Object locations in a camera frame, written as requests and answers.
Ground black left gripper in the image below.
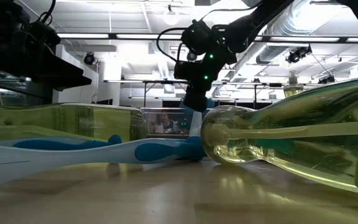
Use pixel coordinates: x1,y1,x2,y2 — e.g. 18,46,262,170
0,30,93,92

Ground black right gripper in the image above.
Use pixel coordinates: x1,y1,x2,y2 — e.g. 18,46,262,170
183,61,223,113

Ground blue dish brush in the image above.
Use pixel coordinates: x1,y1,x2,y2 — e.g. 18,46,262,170
0,136,206,190
0,134,123,152

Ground clear green soap pump bottle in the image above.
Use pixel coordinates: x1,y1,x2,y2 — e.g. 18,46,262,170
191,74,358,198
283,70,305,99
0,103,147,143

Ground black round spotlight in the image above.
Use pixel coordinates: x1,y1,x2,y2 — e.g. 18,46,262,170
83,52,97,66

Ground person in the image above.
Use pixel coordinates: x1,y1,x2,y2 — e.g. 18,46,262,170
154,111,180,134

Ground clear plastic bin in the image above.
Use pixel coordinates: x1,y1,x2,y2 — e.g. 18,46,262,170
140,107,199,140

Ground black high table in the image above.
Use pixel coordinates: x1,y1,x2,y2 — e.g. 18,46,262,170
103,79,190,108

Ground round pendant lamp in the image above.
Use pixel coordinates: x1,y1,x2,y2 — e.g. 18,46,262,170
162,4,180,26

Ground black track spotlights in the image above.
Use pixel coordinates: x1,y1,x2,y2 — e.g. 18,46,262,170
285,45,313,65

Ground small black spotlights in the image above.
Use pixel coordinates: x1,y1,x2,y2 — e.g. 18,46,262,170
318,74,336,85

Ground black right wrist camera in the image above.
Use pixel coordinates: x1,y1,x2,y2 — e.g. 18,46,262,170
173,60,199,81

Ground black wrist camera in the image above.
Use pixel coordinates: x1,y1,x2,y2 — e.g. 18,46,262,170
173,60,199,81
25,19,63,54

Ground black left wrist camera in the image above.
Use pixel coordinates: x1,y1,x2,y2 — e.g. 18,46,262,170
25,19,63,54

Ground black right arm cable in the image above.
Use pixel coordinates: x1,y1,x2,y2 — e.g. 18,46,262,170
155,27,195,63

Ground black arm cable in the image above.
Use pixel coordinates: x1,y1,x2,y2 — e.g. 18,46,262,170
37,0,58,26
155,27,195,63

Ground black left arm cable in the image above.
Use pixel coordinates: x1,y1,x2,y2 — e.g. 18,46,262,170
37,0,58,26

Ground silver ventilation duct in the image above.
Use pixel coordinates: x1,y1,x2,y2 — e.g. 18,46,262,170
233,0,335,65

